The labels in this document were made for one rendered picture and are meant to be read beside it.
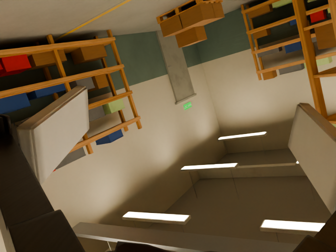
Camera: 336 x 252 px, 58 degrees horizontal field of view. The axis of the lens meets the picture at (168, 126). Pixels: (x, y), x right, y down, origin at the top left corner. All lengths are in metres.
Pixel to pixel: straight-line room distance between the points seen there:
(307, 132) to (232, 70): 10.12
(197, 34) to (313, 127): 6.75
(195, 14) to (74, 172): 3.89
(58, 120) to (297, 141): 0.13
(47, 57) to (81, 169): 2.24
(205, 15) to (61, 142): 6.17
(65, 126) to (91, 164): 6.34
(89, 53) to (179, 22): 1.94
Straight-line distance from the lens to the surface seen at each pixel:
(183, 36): 7.06
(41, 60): 5.65
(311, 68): 3.31
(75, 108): 0.18
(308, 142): 0.18
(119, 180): 7.00
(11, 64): 5.33
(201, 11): 6.25
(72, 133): 0.18
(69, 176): 6.20
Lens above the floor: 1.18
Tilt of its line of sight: 10 degrees up
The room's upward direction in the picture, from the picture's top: 163 degrees clockwise
